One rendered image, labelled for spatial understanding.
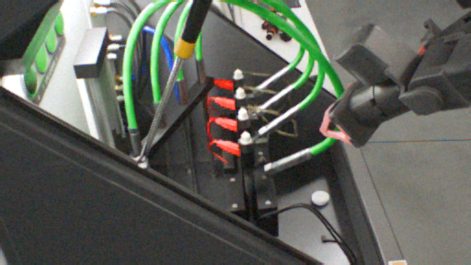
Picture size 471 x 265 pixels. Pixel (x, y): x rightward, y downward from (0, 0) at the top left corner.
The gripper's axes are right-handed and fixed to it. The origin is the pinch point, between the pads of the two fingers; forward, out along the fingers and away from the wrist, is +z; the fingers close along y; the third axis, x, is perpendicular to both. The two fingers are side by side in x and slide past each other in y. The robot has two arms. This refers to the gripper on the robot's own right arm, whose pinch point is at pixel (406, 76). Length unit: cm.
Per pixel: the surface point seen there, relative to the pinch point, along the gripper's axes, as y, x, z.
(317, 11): -58, -309, 112
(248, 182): 4.7, 8.3, 33.9
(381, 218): -17.4, 8.5, 19.8
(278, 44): 5, -57, 39
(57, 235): 32, 48, 29
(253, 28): 12, -67, 45
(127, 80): 35.2, 13.4, 30.1
